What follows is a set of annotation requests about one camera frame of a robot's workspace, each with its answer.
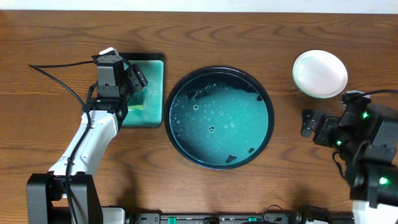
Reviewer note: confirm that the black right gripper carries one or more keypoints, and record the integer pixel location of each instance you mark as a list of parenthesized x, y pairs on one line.
[(325, 124)]

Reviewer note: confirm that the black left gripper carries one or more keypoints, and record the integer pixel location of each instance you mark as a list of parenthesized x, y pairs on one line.
[(137, 78)]

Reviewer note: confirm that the green yellow sponge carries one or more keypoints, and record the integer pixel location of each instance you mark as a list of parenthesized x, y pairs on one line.
[(136, 101)]

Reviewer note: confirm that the round black tray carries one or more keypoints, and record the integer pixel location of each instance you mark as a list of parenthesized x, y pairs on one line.
[(219, 117)]

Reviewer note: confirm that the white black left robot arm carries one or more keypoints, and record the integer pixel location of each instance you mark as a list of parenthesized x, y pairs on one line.
[(66, 193)]

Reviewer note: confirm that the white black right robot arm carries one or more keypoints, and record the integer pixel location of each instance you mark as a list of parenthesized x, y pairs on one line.
[(372, 175)]

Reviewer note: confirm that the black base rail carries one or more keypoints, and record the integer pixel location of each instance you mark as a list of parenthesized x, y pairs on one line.
[(156, 218)]

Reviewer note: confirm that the rectangular black soapy water tray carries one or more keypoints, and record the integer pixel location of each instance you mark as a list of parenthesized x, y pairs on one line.
[(153, 67)]

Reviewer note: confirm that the white plate with green stain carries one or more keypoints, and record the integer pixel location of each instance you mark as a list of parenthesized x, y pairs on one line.
[(319, 74)]

